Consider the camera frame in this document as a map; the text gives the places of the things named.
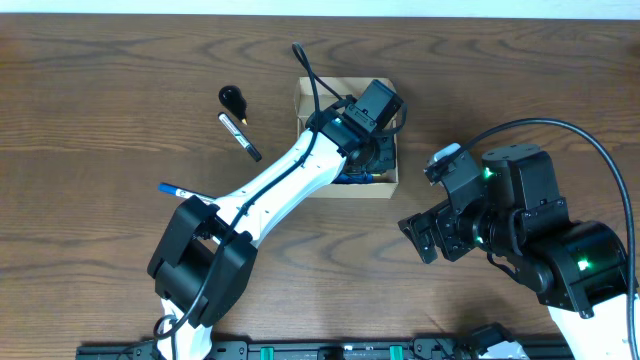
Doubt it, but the blue plastic tool holder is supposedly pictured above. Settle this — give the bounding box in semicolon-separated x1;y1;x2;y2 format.
333;173;374;185

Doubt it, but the brown cardboard box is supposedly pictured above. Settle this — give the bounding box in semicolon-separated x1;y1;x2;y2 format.
293;77;399;199

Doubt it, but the black teardrop glue bottle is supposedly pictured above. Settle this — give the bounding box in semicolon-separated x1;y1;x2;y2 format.
218;85;248;125

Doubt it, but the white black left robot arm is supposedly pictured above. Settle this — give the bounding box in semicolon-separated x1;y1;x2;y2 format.
147;108;347;359

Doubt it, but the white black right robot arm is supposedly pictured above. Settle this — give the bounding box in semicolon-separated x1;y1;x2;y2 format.
398;144;631;359

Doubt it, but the black white marker pen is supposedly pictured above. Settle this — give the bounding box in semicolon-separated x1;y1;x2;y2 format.
218;112;262;162

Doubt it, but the blue white marker pen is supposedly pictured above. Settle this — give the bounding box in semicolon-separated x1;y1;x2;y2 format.
157;183;215;203

